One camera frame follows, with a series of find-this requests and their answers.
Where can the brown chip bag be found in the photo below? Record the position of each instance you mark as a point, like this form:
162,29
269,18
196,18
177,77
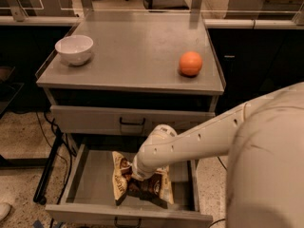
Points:
157,189

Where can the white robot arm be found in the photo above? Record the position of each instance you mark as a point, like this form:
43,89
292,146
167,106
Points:
264,142

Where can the grey drawer cabinet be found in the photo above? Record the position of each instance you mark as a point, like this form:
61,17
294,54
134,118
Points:
135,64

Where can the closed grey upper drawer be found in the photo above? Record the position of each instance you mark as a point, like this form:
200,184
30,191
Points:
123,121

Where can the open grey middle drawer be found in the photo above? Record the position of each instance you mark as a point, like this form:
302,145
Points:
89,199

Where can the orange fruit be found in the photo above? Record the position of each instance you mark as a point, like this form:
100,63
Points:
190,64

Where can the white ceramic bowl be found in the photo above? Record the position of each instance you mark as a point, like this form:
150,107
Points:
75,49

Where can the black table leg base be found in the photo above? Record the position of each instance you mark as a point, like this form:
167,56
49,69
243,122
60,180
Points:
39,196

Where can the white shoe tip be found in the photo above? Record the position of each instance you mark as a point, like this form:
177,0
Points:
4,210

